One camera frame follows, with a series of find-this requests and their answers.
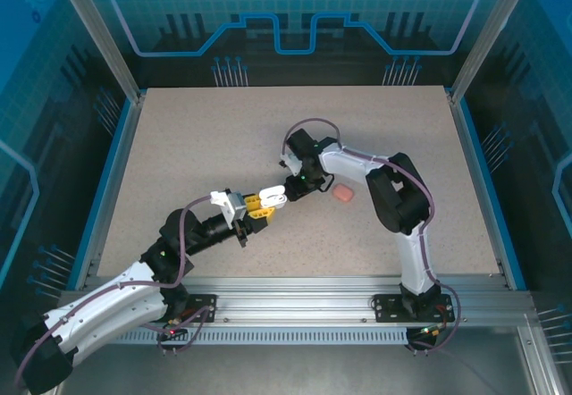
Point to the white earbud charging case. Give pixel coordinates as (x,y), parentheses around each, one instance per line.
(270,193)

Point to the pink earbud charging case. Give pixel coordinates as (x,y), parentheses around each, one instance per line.
(343,193)

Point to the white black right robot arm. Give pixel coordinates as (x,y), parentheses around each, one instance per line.
(348,160)

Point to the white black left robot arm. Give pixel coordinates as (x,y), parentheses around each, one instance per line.
(103,305)

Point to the small LED circuit board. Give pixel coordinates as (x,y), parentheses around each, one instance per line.
(425,331)
(170,332)

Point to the aluminium side rail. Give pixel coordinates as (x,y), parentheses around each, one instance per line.
(111,189)
(483,189)

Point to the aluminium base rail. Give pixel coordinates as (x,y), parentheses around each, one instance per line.
(290,296)

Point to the aluminium frame post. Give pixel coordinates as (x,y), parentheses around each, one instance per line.
(106,42)
(491,33)

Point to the aluminium corner frame rail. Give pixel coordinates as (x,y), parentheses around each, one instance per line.
(538,368)

